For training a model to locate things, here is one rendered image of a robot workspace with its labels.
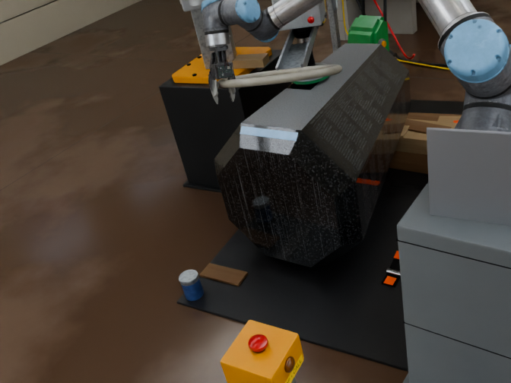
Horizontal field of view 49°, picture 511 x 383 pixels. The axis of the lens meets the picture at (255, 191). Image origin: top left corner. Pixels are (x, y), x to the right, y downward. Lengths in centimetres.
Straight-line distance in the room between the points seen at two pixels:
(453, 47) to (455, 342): 96
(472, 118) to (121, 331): 199
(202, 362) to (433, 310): 114
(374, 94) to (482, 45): 144
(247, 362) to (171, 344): 166
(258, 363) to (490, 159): 87
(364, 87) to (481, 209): 135
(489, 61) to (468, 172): 33
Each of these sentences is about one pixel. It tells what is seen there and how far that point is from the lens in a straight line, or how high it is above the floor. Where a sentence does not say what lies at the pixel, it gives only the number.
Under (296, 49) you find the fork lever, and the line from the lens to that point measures 271.
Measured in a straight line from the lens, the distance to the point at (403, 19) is 581.
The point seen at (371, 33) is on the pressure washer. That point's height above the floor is 50.
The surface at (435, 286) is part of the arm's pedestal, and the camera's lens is 185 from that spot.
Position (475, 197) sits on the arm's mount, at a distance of 171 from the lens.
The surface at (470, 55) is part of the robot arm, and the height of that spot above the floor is 135.
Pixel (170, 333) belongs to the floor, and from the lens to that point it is 282.
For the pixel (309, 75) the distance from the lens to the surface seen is 202.
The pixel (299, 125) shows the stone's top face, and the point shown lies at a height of 81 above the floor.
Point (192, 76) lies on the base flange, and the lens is 346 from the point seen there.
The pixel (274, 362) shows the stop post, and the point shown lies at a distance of 111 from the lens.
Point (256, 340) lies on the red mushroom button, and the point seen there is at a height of 110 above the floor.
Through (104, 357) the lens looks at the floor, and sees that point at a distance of 286.
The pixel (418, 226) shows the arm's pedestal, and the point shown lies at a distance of 174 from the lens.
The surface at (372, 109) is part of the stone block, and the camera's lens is 284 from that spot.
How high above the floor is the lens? 192
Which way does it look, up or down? 32 degrees down
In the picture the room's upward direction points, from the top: 14 degrees counter-clockwise
